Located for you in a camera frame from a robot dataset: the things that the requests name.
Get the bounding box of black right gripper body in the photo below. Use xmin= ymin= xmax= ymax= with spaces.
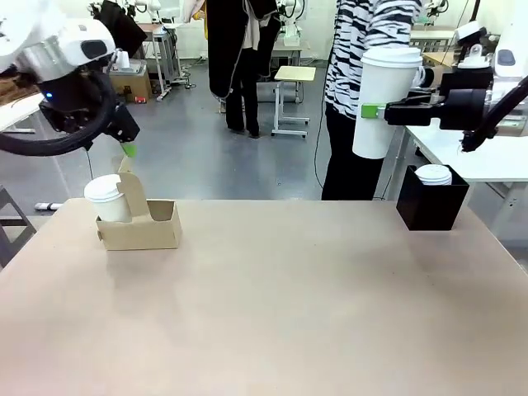
xmin=438 ymin=87 xmax=489 ymax=132

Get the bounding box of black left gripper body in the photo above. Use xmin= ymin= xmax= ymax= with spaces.
xmin=39 ymin=74 xmax=142 ymax=146

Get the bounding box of tall white lidded paper cup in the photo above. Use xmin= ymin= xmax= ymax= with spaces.
xmin=351 ymin=45 xmax=425 ymax=160

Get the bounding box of short white lidded paper cup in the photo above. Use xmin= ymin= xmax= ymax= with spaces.
xmin=83 ymin=173 xmax=134 ymax=224

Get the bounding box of brown cardboard cup carrier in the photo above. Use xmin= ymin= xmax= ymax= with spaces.
xmin=95 ymin=155 xmax=184 ymax=252

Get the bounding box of white lidded cup in box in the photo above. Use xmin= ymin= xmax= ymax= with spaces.
xmin=413 ymin=163 xmax=454 ymax=187

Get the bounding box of brown cardboard box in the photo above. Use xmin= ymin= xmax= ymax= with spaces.
xmin=108 ymin=67 xmax=153 ymax=104

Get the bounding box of large white side table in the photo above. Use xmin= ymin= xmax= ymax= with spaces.
xmin=403 ymin=122 xmax=528 ymax=183

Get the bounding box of person in zebra hoodie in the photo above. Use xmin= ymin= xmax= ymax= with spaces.
xmin=320 ymin=0 xmax=439 ymax=202

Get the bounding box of black square box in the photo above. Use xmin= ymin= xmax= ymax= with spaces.
xmin=395 ymin=163 xmax=471 ymax=232

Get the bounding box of black hanging cloth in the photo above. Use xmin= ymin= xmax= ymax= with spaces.
xmin=100 ymin=0 xmax=149 ymax=42

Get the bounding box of white table with brown fur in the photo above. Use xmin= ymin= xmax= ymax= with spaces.
xmin=0 ymin=92 xmax=47 ymax=134

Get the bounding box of small beige rolling table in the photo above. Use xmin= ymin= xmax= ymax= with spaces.
xmin=270 ymin=65 xmax=318 ymax=139

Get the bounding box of person in black clothes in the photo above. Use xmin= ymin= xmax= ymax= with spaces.
xmin=205 ymin=0 xmax=282 ymax=139

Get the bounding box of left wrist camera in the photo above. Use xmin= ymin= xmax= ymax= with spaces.
xmin=110 ymin=48 xmax=133 ymax=70

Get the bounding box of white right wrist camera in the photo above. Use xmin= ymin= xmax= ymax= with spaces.
xmin=455 ymin=20 xmax=495 ymax=70

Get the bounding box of black left cable sleeve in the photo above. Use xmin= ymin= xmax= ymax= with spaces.
xmin=0 ymin=72 xmax=118 ymax=158

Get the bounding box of dark metal frame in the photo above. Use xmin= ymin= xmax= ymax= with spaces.
xmin=0 ymin=184 xmax=39 ymax=271

